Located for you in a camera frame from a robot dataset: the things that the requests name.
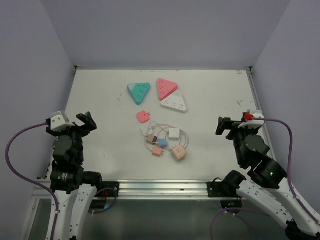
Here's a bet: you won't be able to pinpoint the pink cube plug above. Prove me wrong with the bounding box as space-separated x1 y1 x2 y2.
152 146 165 157
146 134 158 145

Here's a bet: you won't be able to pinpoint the blue cube plug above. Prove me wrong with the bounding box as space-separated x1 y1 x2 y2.
156 138 168 148

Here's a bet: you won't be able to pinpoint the white cube plug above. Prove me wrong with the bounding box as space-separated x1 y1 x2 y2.
168 127 180 140

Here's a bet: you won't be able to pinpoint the pink square plug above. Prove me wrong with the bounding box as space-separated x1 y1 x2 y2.
136 110 151 124

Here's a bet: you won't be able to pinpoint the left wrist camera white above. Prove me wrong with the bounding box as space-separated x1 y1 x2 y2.
49 110 75 132

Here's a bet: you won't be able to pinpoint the white power strip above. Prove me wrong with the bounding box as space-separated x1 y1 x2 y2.
160 90 187 113

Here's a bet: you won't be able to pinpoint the aluminium table rail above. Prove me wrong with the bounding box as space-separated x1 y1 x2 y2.
31 178 251 201

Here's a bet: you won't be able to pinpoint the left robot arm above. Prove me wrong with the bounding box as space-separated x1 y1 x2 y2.
46 111 104 240

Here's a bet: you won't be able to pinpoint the pink triangular socket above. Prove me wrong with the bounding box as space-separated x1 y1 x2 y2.
156 78 178 101

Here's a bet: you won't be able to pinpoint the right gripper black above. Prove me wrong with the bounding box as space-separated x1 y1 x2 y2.
215 116 257 165

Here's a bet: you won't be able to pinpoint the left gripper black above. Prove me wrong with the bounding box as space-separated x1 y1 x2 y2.
46 111 96 163

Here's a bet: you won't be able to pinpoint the white square plug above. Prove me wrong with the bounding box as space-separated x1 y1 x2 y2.
140 126 149 137

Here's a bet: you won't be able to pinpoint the orange cube plug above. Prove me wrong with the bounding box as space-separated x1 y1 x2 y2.
171 144 188 162

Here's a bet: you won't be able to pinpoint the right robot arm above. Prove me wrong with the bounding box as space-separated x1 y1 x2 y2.
215 112 320 240

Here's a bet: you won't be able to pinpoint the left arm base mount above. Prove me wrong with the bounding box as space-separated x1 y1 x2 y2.
98 181 120 200

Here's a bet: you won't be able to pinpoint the thin charging cables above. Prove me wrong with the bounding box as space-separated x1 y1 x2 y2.
139 121 193 155

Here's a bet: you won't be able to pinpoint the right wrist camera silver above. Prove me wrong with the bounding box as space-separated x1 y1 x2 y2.
238 110 265 129

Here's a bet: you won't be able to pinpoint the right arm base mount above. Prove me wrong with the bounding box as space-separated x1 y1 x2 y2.
206 177 237 198

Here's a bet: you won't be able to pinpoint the teal triangular socket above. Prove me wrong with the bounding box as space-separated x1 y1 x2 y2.
127 82 151 105

